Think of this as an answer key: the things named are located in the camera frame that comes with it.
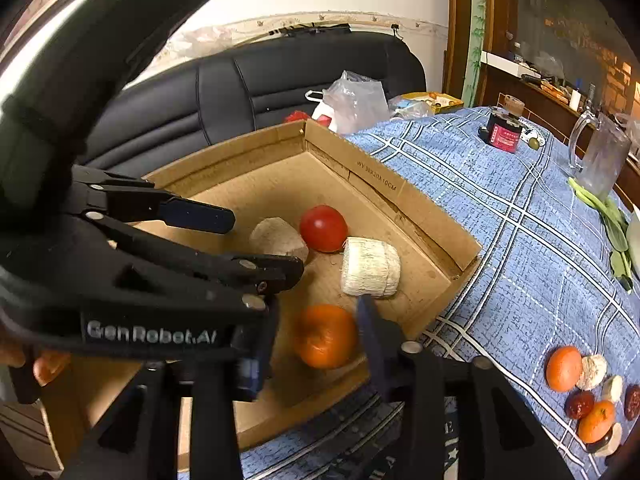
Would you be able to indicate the large mandarin orange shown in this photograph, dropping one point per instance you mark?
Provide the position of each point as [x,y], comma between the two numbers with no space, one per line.
[325,337]

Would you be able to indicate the small brown box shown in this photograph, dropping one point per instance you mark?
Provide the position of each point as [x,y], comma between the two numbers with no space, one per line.
[513,105]

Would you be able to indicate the black leather sofa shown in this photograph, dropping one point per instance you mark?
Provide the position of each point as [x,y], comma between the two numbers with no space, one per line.
[280,80]

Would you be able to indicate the person's left hand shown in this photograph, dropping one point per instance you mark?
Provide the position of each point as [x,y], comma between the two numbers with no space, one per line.
[47,367]

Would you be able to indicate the small white sugarcane piece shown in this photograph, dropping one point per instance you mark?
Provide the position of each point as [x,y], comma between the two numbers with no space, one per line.
[613,388]

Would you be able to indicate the black wall hook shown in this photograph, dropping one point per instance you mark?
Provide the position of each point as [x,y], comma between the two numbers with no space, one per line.
[396,30]

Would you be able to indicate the green olive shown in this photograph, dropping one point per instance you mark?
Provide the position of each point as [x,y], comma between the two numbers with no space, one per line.
[535,144]

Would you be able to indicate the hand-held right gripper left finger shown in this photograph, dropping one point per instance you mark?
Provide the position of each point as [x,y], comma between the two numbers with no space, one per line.
[252,375]

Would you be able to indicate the green leaf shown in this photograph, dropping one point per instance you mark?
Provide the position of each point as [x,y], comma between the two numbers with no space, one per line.
[621,267]

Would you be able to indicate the small mandarin orange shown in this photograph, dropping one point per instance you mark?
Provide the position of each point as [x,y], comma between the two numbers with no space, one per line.
[596,421]

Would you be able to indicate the yellow package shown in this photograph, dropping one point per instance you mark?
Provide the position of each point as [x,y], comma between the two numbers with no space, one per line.
[440,101]

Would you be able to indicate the red tomato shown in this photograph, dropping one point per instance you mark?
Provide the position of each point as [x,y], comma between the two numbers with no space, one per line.
[324,227]

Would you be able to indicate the blue plaid tablecloth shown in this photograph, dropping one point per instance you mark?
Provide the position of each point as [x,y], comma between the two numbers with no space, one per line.
[475,220]

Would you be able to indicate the shallow cardboard box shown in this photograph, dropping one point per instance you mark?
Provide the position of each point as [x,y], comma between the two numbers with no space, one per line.
[240,195]

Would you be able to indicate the beige carton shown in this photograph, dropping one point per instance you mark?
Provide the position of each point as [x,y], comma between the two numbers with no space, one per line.
[22,435]

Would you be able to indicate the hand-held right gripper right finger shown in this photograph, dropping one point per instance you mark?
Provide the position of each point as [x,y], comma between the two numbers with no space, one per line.
[372,335]

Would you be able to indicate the wooden sideboard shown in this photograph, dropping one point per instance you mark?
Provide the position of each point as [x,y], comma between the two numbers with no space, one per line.
[550,100]

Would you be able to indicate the clear plastic pitcher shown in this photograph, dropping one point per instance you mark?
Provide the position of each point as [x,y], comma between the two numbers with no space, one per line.
[602,160]

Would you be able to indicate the red item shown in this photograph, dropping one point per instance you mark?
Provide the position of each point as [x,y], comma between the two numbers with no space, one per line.
[295,116]

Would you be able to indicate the wooden frame with bamboo print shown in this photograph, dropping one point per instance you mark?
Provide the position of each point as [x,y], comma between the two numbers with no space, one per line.
[470,35]

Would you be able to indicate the red black box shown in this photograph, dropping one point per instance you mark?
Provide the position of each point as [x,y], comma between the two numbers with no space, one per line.
[502,132]

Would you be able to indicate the clear plastic bag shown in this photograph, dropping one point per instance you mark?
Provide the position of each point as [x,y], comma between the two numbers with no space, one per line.
[357,102]

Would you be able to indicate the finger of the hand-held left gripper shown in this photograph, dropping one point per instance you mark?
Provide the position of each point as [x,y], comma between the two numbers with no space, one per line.
[240,272]
[200,217]

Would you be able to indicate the leafy green stalk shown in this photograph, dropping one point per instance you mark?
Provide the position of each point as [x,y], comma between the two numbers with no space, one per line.
[600,207]

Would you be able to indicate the red date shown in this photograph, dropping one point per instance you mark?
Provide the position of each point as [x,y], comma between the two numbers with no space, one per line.
[580,404]
[633,402]

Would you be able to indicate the clear wrapped packet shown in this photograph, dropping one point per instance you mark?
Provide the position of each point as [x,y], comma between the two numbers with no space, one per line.
[407,107]

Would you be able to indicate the white and red bag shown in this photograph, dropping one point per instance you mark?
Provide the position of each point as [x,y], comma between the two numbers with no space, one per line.
[320,110]

